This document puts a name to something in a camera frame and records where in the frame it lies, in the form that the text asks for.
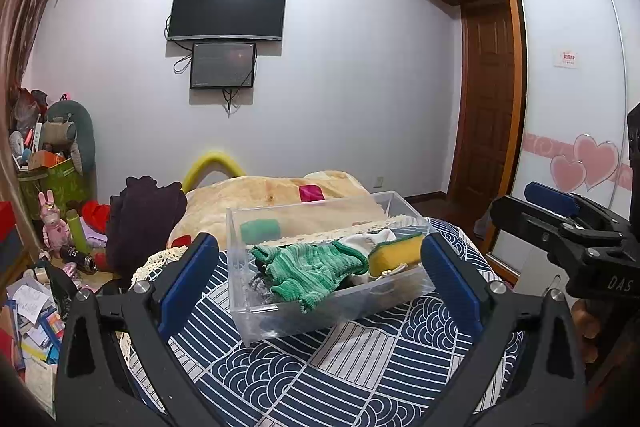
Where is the brown wooden door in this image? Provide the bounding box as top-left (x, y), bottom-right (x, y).
top-left (449, 0), bottom-right (514, 230)

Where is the white cloth drawstring pouch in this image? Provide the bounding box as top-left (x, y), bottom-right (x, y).
top-left (338, 229), bottom-right (397, 257)

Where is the brown striped curtain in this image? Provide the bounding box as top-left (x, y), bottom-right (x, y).
top-left (0, 0), bottom-right (75, 158)

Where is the yellow green sponge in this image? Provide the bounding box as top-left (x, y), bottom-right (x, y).
top-left (368, 233), bottom-right (425, 277)

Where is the grey green plush toy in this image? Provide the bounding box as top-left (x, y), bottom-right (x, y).
top-left (42, 100), bottom-right (96, 176)

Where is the blue white patterned bedspread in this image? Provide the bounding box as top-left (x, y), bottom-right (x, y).
top-left (117, 215), bottom-right (526, 427)

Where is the red fabric item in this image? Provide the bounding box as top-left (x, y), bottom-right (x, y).
top-left (80, 200), bottom-right (111, 234)

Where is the green knitted cloth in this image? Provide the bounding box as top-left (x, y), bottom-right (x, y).
top-left (250, 241), bottom-right (369, 313)

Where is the green cylinder bottle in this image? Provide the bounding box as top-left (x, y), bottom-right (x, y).
top-left (66, 209), bottom-right (91, 255)

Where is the black wall television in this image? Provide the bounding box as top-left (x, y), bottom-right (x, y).
top-left (167, 0), bottom-right (286, 41)

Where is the colourful book on floor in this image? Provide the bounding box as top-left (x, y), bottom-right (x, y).
top-left (38, 308), bottom-right (65, 364)

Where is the person's right hand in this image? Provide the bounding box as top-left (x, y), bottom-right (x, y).
top-left (572, 299), bottom-right (612, 364)

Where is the dark purple garment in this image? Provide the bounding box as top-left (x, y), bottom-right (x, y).
top-left (106, 176), bottom-right (186, 277)

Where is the green cardboard box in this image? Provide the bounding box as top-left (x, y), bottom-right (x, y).
top-left (17, 159), bottom-right (93, 220)

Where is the pink rabbit plush toy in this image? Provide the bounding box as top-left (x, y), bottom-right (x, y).
top-left (38, 190), bottom-right (70, 255)

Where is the small dark wall monitor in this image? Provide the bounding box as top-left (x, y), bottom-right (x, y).
top-left (190, 41), bottom-right (257, 90)

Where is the yellow curved foam tube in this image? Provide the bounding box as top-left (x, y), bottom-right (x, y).
top-left (181, 150), bottom-right (245, 193)

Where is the beige fleece blanket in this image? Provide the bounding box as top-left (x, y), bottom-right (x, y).
top-left (167, 171), bottom-right (384, 247)

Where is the black bottle on floor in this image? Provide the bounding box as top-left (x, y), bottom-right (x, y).
top-left (60, 245), bottom-right (98, 274)

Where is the clear plastic storage box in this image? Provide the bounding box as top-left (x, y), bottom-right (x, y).
top-left (227, 192), bottom-right (435, 345)

